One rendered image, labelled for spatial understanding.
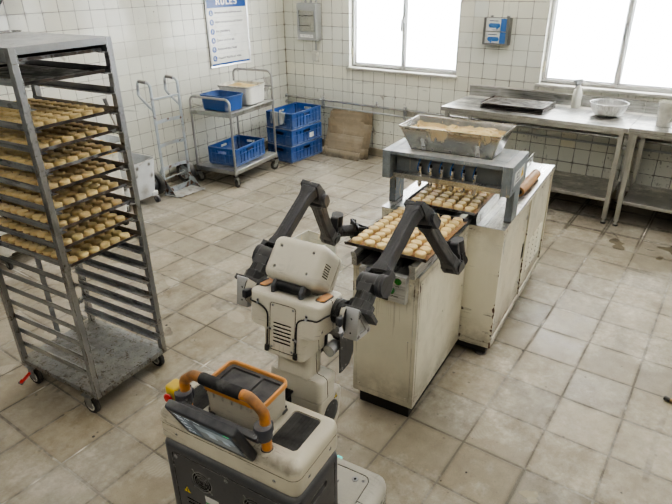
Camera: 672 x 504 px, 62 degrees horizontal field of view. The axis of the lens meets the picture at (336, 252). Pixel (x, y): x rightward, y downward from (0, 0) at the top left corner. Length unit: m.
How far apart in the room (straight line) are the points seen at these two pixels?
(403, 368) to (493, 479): 0.63
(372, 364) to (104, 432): 1.39
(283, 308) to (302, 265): 0.15
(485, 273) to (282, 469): 1.86
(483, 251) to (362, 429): 1.14
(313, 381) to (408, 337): 0.81
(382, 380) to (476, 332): 0.74
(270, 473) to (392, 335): 1.20
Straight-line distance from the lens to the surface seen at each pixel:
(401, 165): 3.24
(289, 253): 1.85
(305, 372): 1.99
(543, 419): 3.17
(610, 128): 5.36
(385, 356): 2.82
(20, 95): 2.59
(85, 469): 3.03
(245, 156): 6.38
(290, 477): 1.70
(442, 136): 3.05
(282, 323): 1.87
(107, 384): 3.23
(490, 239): 3.10
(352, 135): 7.07
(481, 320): 3.34
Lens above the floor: 2.04
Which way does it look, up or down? 26 degrees down
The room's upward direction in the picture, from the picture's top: 1 degrees counter-clockwise
